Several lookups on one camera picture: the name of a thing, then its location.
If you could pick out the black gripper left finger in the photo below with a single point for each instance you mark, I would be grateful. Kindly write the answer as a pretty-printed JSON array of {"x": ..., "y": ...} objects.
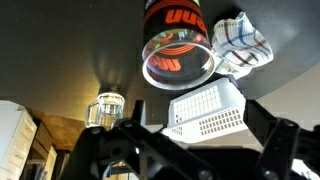
[{"x": 133, "y": 153}]

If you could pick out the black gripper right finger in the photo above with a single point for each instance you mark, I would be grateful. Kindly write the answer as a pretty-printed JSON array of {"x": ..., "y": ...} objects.
[{"x": 283, "y": 143}]

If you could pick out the clear glass mug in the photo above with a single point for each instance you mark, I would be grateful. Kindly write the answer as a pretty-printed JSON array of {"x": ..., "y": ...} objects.
[{"x": 106, "y": 110}]

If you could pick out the white checked dish cloth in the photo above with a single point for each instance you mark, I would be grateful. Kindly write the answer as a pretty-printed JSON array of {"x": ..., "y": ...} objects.
[{"x": 240, "y": 43}]

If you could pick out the white drawer cabinet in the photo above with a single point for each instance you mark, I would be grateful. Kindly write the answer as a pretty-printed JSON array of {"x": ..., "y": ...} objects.
[{"x": 16, "y": 140}]

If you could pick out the round black table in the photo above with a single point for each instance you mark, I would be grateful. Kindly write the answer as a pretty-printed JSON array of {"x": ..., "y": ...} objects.
[{"x": 66, "y": 50}]

